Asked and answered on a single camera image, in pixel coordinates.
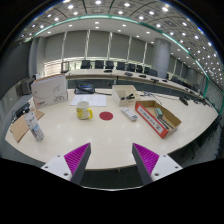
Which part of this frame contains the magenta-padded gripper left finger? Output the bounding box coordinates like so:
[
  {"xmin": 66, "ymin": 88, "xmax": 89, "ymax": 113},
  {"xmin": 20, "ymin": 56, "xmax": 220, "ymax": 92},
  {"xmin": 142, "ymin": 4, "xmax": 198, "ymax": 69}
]
[{"xmin": 40, "ymin": 142, "xmax": 92, "ymax": 186}]

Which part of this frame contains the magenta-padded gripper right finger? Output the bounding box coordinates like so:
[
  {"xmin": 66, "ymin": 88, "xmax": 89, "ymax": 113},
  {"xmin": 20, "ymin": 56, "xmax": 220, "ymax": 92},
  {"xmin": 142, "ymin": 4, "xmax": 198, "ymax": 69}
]
[{"xmin": 131, "ymin": 142, "xmax": 184, "ymax": 186}]

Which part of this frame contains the clear black-capped drink bottle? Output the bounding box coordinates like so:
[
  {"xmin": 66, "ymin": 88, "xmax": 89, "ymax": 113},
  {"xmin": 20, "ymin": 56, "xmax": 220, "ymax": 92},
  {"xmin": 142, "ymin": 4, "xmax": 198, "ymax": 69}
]
[{"xmin": 24, "ymin": 110, "xmax": 46, "ymax": 142}]

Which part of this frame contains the cardboard box with red side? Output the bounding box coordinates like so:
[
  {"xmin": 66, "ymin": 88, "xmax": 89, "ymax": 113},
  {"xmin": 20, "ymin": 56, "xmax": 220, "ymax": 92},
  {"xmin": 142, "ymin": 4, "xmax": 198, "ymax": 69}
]
[{"xmin": 134, "ymin": 99, "xmax": 183, "ymax": 140}]

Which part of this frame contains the small flat white pack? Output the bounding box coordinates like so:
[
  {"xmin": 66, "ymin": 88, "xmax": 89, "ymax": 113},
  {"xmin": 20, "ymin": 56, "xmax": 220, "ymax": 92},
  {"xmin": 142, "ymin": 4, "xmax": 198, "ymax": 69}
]
[{"xmin": 120, "ymin": 106, "xmax": 139, "ymax": 122}]

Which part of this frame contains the grey-green hand tool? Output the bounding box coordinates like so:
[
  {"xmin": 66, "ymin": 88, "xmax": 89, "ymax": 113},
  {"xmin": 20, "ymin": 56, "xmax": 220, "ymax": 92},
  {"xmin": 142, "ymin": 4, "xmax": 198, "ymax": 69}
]
[{"xmin": 154, "ymin": 107, "xmax": 175, "ymax": 131}]

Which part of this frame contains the yellow and white mug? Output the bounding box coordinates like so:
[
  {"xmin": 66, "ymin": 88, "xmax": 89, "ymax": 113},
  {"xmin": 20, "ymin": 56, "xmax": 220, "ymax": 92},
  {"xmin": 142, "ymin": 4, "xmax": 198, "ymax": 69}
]
[{"xmin": 75, "ymin": 100, "xmax": 94, "ymax": 121}]

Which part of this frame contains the flat round red coaster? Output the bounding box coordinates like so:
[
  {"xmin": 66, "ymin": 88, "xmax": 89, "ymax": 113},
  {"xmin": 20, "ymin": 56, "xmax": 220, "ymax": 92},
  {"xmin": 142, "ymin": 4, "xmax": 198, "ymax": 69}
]
[{"xmin": 98, "ymin": 111, "xmax": 114, "ymax": 122}]

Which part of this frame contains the white printed paper sheet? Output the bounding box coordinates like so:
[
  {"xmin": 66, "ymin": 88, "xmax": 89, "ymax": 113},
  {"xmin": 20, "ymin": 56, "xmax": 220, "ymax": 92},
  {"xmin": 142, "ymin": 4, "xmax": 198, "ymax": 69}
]
[{"xmin": 69, "ymin": 94, "xmax": 108, "ymax": 108}]

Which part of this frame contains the black tool in white box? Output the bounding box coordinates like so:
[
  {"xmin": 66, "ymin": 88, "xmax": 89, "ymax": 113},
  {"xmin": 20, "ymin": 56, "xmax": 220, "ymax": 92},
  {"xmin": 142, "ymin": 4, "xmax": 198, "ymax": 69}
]
[{"xmin": 121, "ymin": 93, "xmax": 136, "ymax": 101}]

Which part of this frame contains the brown paper envelope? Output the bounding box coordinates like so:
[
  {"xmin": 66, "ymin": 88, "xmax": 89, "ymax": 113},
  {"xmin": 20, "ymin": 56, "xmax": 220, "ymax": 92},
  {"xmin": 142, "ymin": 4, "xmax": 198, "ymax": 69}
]
[{"xmin": 9, "ymin": 109, "xmax": 46, "ymax": 144}]

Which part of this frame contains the white open divided box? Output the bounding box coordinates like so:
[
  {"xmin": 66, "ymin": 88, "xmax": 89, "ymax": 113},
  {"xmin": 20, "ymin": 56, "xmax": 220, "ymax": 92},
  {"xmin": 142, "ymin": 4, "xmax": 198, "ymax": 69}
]
[{"xmin": 111, "ymin": 84, "xmax": 142, "ymax": 108}]

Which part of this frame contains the black tabletop microphone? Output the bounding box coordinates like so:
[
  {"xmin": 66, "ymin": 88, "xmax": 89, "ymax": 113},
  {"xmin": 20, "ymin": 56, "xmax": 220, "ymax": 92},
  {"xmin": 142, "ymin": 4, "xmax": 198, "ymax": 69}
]
[{"xmin": 178, "ymin": 96, "xmax": 190, "ymax": 107}]

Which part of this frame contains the black desk device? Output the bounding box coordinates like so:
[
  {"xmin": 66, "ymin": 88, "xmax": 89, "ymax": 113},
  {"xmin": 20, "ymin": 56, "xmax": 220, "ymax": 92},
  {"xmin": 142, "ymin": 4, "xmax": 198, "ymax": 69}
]
[{"xmin": 73, "ymin": 83, "xmax": 96, "ymax": 96}]

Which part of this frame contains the black power strip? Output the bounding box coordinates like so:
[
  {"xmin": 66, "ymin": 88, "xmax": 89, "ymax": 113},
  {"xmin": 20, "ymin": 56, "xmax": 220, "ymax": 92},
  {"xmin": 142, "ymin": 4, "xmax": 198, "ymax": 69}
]
[{"xmin": 12, "ymin": 102, "xmax": 32, "ymax": 122}]

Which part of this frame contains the large white carton box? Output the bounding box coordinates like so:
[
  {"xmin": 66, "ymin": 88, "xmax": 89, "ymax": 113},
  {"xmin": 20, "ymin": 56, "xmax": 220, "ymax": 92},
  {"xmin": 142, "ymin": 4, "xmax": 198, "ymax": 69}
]
[{"xmin": 30, "ymin": 74, "xmax": 69, "ymax": 110}]

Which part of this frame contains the long curved conference desk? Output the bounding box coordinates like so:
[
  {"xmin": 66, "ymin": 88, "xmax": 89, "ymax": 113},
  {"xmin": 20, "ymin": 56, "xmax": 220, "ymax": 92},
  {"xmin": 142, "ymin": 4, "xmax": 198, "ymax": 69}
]
[{"xmin": 64, "ymin": 68, "xmax": 205, "ymax": 100}]

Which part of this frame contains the small grey monitor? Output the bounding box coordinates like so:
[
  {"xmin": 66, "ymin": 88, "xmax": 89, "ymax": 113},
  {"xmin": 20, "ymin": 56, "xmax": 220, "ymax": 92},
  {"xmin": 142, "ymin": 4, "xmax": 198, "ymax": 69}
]
[{"xmin": 20, "ymin": 79, "xmax": 35, "ymax": 96}]

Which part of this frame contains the row of black office chairs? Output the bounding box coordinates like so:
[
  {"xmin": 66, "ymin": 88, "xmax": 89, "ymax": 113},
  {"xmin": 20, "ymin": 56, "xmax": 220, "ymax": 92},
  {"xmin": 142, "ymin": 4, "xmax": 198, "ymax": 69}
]
[{"xmin": 79, "ymin": 59, "xmax": 160, "ymax": 78}]

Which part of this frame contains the group of ceiling lights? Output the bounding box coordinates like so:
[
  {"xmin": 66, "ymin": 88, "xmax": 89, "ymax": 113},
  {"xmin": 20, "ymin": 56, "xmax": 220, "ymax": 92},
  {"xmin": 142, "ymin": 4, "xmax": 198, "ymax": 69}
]
[{"xmin": 19, "ymin": 0, "xmax": 224, "ymax": 79}]

